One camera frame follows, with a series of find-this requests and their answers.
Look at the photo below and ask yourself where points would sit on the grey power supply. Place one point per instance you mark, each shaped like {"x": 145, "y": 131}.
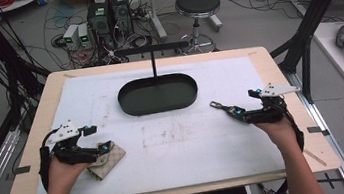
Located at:
{"x": 71, "y": 36}
{"x": 84, "y": 36}

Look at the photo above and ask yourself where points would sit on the black computer tower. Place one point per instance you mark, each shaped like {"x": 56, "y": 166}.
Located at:
{"x": 100, "y": 22}
{"x": 121, "y": 11}

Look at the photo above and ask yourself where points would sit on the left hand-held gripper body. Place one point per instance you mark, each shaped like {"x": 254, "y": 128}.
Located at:
{"x": 70, "y": 153}

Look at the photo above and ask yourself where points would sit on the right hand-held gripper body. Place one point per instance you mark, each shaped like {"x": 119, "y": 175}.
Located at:
{"x": 268, "y": 114}

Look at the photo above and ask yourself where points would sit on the black oval tray with hanger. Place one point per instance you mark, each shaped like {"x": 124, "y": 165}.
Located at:
{"x": 158, "y": 95}

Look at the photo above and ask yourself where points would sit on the beige patterned wallet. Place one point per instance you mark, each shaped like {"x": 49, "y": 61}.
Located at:
{"x": 111, "y": 160}

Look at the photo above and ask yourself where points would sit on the person's right hand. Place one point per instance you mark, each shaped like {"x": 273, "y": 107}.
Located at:
{"x": 282, "y": 133}

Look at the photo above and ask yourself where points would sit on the white table mat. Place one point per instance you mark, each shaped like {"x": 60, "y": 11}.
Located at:
{"x": 173, "y": 150}

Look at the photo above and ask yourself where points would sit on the black round stool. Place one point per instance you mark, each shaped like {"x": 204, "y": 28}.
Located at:
{"x": 197, "y": 3}

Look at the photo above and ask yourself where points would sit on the black tape piece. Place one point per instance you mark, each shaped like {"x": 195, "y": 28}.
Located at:
{"x": 21, "y": 170}
{"x": 317, "y": 130}

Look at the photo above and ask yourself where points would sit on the person's left hand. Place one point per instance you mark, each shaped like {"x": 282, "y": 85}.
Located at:
{"x": 64, "y": 176}

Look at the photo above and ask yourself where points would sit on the white table leg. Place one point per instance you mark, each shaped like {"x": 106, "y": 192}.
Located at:
{"x": 157, "y": 18}

